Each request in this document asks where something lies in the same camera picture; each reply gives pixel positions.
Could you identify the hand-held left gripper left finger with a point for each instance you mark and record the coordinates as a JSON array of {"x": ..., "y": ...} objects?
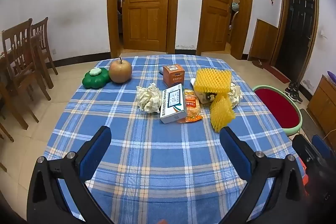
[{"x": 95, "y": 153}]

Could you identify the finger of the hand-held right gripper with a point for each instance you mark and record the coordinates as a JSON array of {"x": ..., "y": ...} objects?
[
  {"x": 302, "y": 146},
  {"x": 321, "y": 146}
]

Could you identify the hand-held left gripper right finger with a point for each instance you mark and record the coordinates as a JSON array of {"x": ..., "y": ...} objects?
[{"x": 235, "y": 153}]

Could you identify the small yellow foam net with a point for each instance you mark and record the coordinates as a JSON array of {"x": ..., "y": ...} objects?
[{"x": 221, "y": 113}]

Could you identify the red basin with green rim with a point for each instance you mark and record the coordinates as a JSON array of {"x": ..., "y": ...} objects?
[{"x": 278, "y": 108}]

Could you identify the white wrapper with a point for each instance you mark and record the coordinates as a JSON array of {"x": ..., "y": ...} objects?
[{"x": 236, "y": 95}]

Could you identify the orange snack packet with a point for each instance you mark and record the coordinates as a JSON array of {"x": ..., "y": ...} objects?
[{"x": 193, "y": 108}]

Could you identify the white tissue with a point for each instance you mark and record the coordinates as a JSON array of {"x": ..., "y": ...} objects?
[{"x": 149, "y": 98}]

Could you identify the large yellow foam net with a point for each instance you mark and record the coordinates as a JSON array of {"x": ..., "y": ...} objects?
[{"x": 212, "y": 79}]

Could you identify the white and green medicine box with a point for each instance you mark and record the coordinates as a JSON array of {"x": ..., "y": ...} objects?
[{"x": 172, "y": 104}]

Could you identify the small white scrap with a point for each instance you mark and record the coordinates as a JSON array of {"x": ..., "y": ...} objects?
[{"x": 193, "y": 81}]

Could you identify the orange cardboard box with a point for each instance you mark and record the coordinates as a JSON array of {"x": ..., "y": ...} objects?
[{"x": 173, "y": 77}]

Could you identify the blue and white tube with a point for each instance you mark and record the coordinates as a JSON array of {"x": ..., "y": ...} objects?
[{"x": 161, "y": 70}]

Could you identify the grey floor mat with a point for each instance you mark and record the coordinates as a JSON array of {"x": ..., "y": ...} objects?
[{"x": 312, "y": 124}]

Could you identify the low wooden cabinet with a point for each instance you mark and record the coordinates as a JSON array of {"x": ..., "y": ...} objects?
[{"x": 323, "y": 106}]

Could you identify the black sneaker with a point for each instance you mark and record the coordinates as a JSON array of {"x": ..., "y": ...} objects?
[
  {"x": 292, "y": 85},
  {"x": 294, "y": 96}
]

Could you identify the blue plaid blanket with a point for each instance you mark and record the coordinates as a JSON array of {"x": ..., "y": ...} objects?
[{"x": 157, "y": 155}]

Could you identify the purple object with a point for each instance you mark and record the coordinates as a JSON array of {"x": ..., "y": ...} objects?
[{"x": 332, "y": 76}]

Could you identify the green flower-shaped container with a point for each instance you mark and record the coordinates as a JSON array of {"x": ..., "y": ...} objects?
[{"x": 95, "y": 79}]

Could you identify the red doormat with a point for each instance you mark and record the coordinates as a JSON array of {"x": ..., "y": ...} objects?
[{"x": 277, "y": 72}]

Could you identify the apple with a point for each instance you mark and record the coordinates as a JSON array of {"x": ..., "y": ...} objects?
[{"x": 120, "y": 71}]

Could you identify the brown slippers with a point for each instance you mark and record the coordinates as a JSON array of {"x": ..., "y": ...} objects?
[{"x": 257, "y": 62}]

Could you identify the wooden dining chair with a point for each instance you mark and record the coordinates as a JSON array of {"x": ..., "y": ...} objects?
[
  {"x": 4, "y": 134},
  {"x": 43, "y": 27},
  {"x": 15, "y": 40}
]

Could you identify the black entrance door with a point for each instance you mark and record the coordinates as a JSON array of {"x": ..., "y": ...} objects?
[{"x": 295, "y": 35}]

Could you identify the wooden panel door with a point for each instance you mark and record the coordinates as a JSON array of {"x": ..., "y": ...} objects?
[
  {"x": 215, "y": 8},
  {"x": 145, "y": 3}
]

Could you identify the wall switch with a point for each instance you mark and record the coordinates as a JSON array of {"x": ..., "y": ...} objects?
[{"x": 323, "y": 35}]

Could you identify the wooden wall cabinet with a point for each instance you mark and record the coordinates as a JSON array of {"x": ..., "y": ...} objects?
[{"x": 263, "y": 41}]

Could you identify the entrance door wooden frame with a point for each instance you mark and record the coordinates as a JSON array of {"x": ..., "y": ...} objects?
[{"x": 278, "y": 29}]

